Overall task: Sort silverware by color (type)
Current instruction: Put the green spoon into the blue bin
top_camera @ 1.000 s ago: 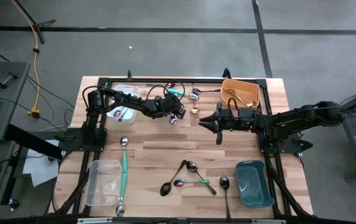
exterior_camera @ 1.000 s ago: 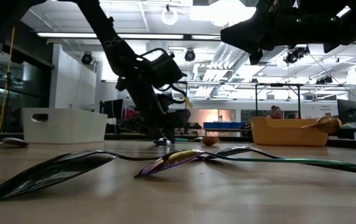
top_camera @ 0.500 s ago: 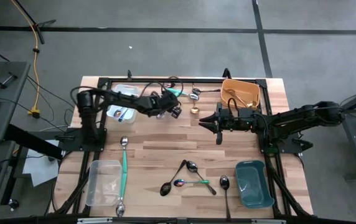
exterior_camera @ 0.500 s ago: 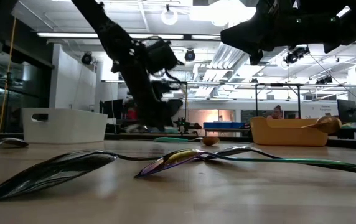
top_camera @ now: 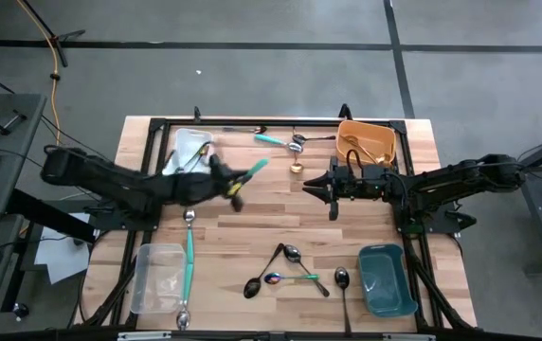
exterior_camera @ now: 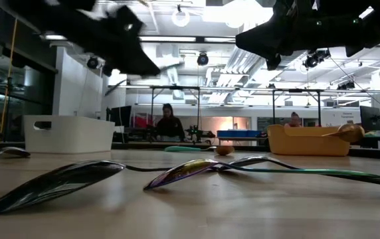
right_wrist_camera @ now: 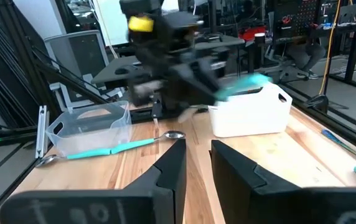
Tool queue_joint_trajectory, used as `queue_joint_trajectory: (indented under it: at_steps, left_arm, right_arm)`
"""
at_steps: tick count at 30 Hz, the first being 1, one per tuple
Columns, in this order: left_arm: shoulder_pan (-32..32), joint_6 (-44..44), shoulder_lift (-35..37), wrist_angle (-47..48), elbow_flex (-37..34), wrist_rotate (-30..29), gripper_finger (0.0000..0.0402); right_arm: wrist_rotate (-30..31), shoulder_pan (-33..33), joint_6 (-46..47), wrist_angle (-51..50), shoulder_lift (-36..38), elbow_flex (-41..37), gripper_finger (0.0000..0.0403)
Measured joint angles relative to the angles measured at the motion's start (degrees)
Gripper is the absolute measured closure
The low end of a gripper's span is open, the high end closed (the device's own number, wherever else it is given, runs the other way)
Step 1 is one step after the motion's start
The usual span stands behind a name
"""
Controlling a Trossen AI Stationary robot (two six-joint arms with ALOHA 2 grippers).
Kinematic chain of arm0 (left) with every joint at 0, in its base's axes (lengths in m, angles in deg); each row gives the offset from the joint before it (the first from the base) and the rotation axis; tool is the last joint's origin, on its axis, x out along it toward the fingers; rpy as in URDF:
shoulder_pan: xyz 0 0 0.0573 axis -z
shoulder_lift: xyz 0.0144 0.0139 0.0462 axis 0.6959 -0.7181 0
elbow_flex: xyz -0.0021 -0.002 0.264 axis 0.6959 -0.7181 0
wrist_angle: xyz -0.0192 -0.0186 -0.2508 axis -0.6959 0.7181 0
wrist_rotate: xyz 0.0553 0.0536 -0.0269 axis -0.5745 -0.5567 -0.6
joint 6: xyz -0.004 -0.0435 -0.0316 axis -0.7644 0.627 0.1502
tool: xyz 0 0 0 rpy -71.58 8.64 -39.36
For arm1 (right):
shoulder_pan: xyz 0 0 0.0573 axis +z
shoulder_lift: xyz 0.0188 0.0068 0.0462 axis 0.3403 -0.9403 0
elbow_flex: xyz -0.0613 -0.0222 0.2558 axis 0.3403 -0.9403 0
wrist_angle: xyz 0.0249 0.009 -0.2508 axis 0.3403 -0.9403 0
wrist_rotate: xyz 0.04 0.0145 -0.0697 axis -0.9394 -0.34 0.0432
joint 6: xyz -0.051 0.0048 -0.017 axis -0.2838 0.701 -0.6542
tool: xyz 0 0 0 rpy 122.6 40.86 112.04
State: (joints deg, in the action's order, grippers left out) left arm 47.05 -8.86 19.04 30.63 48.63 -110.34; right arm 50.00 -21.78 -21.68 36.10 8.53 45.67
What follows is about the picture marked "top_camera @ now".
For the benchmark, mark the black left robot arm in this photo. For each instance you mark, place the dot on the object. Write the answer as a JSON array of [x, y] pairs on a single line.
[[110, 175]]

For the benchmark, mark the clear plastic bin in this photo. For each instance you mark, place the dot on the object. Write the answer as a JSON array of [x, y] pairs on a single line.
[[157, 279]]

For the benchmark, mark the white plastic bin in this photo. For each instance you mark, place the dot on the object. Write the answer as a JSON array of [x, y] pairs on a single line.
[[188, 142]]

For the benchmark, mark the wooden spoon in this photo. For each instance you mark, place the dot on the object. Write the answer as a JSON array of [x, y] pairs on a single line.
[[351, 140], [368, 154]]

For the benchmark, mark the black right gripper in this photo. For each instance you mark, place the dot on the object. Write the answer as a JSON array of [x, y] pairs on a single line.
[[370, 184]]

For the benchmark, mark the gold spoon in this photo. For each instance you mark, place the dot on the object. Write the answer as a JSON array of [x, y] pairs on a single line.
[[384, 159], [296, 167]]

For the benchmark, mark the teal plastic bin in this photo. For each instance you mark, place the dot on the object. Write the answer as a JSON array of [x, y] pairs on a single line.
[[387, 284]]

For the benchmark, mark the yellow plastic bin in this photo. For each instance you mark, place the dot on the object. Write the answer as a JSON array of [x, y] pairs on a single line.
[[375, 132]]

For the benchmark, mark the black caster wheel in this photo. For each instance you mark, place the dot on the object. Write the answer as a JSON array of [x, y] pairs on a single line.
[[20, 310]]

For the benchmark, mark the black desk foot bar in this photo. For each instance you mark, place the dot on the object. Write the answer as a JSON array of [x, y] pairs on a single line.
[[48, 215]]

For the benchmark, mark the black table frame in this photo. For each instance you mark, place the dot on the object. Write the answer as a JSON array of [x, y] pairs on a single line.
[[276, 122]]

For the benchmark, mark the silver aluminium bracket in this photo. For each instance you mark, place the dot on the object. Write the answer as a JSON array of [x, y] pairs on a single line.
[[143, 336], [408, 337]]

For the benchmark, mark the black spoon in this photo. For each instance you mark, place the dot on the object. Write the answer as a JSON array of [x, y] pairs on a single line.
[[341, 278], [299, 138], [252, 287]]

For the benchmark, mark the black tripod stand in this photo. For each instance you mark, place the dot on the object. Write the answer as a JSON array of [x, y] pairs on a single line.
[[57, 38]]

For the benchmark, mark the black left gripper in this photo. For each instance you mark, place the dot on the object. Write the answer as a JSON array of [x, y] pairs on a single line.
[[221, 182]]

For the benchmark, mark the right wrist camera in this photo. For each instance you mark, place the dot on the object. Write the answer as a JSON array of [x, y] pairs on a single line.
[[350, 177]]

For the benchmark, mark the white paper sheets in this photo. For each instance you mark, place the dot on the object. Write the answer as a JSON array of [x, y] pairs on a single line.
[[62, 258]]

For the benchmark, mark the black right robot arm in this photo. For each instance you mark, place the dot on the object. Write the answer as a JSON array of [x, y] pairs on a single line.
[[441, 182]]

